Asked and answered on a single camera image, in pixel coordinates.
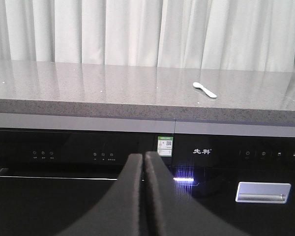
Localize black built-in dishwasher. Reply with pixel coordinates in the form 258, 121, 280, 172
0, 127, 175, 236

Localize silver upper drawer handle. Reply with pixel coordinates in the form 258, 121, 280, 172
236, 181, 291, 204

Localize light grey curtain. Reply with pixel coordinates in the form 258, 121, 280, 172
0, 0, 295, 72

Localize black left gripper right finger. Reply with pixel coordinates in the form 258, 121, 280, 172
144, 151, 246, 236

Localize black disinfection drawer cabinet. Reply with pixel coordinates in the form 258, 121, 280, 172
167, 134, 295, 236

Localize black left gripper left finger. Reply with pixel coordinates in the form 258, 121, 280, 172
58, 154, 143, 236

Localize green white energy label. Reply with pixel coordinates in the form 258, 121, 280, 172
157, 136, 174, 157

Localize mint green plastic spoon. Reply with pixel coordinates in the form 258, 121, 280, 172
192, 82, 217, 99

